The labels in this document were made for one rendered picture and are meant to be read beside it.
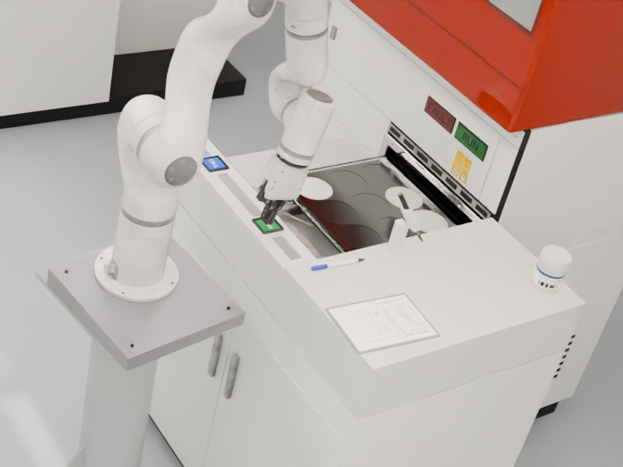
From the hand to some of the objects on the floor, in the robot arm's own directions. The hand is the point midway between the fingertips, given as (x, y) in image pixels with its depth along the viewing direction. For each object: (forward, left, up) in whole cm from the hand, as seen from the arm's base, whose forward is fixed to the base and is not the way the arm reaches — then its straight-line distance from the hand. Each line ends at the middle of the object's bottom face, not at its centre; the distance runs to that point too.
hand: (269, 214), depth 268 cm
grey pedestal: (-40, -3, -100) cm, 108 cm away
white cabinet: (+27, -5, -99) cm, 103 cm away
